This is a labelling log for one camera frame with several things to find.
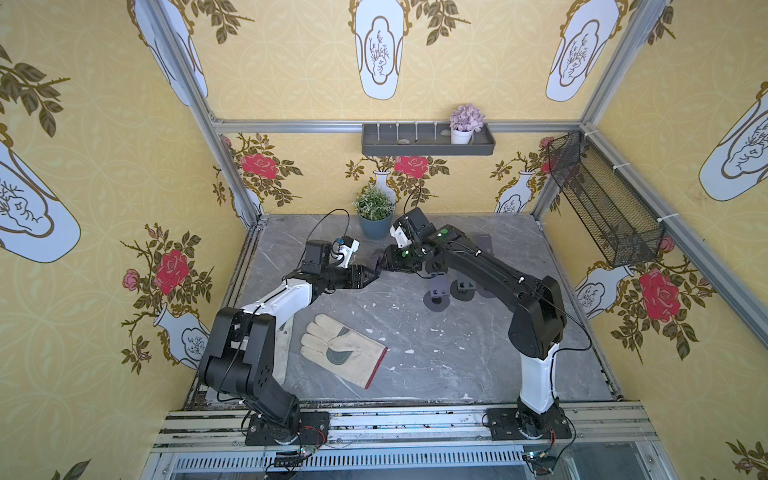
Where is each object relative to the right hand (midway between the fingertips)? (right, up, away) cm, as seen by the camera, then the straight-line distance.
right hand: (383, 270), depth 85 cm
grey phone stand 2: (+17, -9, +8) cm, 21 cm away
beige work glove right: (-12, -23, +1) cm, 26 cm away
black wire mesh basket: (+67, +14, -2) cm, 68 cm away
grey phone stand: (-3, +3, +1) cm, 4 cm away
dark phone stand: (+25, -9, +13) cm, 30 cm away
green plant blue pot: (-3, +21, +20) cm, 29 cm away
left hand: (-3, -2, +3) cm, 4 cm away
